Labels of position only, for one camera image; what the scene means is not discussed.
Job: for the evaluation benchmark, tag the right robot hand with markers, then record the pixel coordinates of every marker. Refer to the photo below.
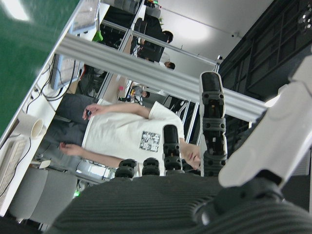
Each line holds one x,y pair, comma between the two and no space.
146,202

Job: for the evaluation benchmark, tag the white paper cup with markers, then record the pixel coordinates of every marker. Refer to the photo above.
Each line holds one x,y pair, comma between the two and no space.
31,125

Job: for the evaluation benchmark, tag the person in white t-shirt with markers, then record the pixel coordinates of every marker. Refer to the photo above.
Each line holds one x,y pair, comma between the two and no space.
117,131

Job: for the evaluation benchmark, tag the grey office chair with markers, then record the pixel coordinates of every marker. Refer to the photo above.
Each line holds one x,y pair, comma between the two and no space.
44,192

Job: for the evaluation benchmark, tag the white computer keyboard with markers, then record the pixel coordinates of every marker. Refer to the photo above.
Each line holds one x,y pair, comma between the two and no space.
9,163

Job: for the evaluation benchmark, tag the lit computer monitor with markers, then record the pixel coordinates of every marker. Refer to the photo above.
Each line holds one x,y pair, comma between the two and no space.
64,72

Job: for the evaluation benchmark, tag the person in black top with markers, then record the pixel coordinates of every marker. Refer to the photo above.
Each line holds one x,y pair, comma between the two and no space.
152,36

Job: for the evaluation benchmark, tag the green conveyor belt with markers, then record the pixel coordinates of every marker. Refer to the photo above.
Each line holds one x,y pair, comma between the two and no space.
24,48

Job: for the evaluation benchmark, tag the aluminium frame beam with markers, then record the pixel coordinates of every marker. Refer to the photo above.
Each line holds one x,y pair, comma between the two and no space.
146,70

